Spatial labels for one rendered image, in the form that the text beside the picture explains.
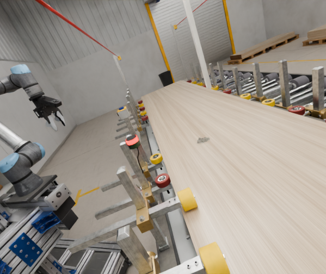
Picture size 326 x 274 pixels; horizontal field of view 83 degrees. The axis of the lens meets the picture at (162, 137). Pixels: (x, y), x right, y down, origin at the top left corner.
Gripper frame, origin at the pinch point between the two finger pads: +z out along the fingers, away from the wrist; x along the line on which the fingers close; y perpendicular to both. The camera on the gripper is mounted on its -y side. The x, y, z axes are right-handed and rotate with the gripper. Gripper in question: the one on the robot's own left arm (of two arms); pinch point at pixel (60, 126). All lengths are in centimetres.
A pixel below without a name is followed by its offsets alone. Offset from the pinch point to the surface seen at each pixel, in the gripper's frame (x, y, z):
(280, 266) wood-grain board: 43, -96, 42
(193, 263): 48, -75, 36
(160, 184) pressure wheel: 9, -50, 42
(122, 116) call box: -35.9, -16.4, 13.9
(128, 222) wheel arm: 35, -47, 36
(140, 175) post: 7, -40, 36
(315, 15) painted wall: -806, -388, 67
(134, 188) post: 29, -52, 25
